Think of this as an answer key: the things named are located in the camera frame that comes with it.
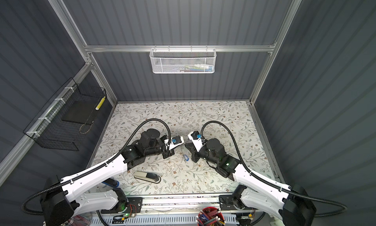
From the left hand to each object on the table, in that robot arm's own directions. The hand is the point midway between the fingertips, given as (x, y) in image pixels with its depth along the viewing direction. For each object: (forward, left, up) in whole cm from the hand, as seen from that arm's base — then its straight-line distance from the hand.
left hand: (180, 142), depth 74 cm
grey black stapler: (-11, +17, -17) cm, 27 cm away
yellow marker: (+23, +45, +7) cm, 51 cm away
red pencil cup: (-31, -12, -11) cm, 35 cm away
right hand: (-2, -4, -1) cm, 4 cm away
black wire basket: (+3, +58, +11) cm, 60 cm away
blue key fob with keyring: (0, -3, -19) cm, 19 cm away
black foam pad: (+15, +50, +10) cm, 53 cm away
